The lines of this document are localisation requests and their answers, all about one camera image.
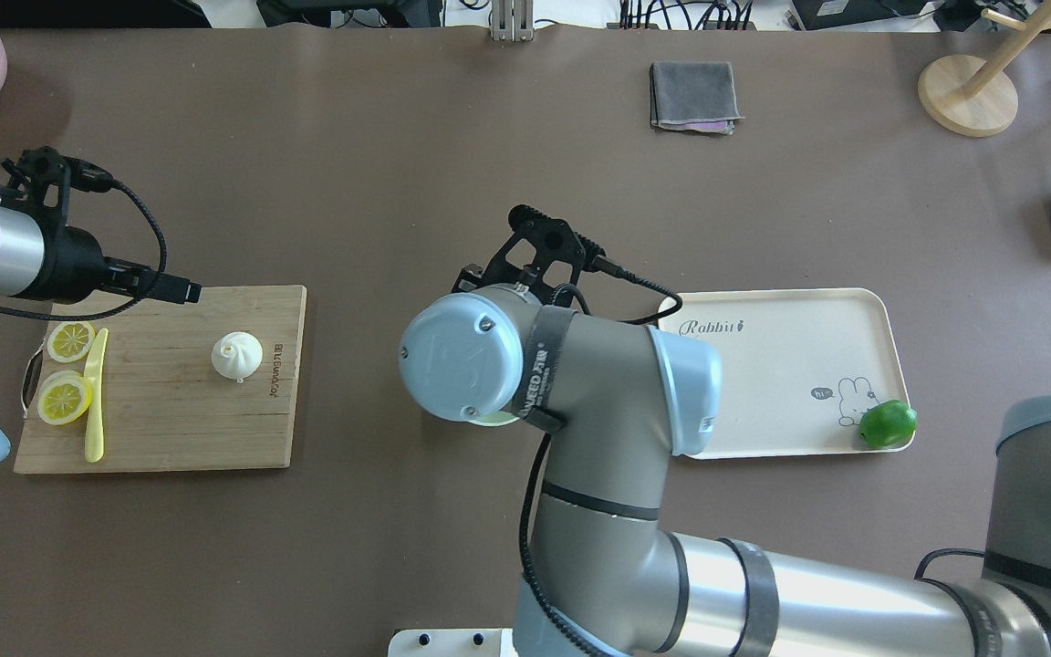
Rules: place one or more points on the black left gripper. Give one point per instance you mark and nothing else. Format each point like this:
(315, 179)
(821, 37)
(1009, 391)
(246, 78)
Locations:
(76, 263)

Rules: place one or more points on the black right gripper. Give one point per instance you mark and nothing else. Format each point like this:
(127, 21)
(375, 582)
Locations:
(465, 278)

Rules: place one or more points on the white steamed bun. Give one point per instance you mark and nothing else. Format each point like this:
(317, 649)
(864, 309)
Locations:
(236, 356)

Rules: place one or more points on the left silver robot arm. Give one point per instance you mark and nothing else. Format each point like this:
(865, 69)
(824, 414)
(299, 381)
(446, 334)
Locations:
(5, 445)

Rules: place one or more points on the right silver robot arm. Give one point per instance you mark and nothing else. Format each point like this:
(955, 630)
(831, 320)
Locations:
(615, 401)

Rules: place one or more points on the pale green bowl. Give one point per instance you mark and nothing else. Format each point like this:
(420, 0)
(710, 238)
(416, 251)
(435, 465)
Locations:
(496, 419)

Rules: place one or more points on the bamboo cutting board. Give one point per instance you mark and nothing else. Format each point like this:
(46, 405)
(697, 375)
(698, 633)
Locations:
(167, 409)

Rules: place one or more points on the upper lemon slice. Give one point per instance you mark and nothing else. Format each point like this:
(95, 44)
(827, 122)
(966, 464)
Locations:
(70, 341)

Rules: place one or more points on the lemon slice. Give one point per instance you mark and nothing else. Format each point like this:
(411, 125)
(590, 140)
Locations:
(63, 397)
(70, 341)

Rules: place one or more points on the lower lemon slice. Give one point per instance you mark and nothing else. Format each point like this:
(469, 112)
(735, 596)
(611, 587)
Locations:
(63, 397)

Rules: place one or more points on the grey folded cloth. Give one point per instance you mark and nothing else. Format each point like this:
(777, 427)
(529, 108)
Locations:
(693, 95)

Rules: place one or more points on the cream rabbit tray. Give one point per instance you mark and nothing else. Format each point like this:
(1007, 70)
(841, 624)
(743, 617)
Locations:
(801, 366)

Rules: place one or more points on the green lime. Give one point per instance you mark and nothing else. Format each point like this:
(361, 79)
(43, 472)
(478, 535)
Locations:
(891, 423)

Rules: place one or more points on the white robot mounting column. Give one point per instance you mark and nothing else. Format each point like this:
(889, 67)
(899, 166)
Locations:
(452, 642)

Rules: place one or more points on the wooden mug tree stand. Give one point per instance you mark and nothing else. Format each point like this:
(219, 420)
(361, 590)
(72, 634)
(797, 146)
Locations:
(972, 96)

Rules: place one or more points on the aluminium frame post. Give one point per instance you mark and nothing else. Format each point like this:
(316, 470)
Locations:
(512, 20)

